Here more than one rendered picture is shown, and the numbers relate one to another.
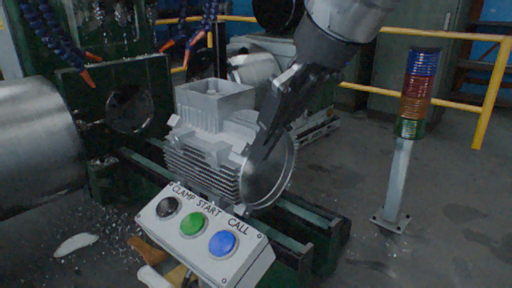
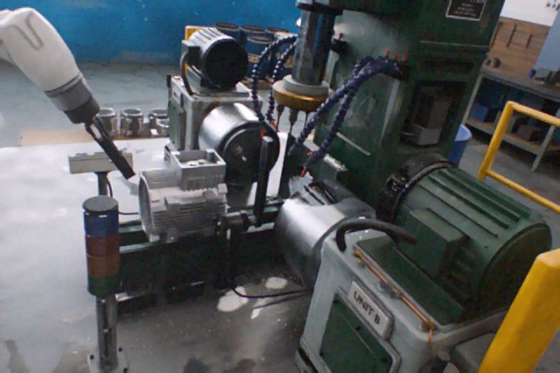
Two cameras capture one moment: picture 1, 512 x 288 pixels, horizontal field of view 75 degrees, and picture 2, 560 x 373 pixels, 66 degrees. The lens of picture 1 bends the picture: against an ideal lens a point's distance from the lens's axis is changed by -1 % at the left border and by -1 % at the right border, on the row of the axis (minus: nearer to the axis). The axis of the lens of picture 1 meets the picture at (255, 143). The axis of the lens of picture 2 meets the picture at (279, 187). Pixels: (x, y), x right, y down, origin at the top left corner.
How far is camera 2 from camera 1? 1.47 m
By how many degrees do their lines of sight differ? 92
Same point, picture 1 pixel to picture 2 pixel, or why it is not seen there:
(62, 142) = (213, 144)
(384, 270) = (73, 318)
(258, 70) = (299, 221)
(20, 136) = (210, 130)
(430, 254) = (50, 359)
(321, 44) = not seen: hidden behind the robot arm
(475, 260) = not seen: outside the picture
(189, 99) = (198, 155)
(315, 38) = not seen: hidden behind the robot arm
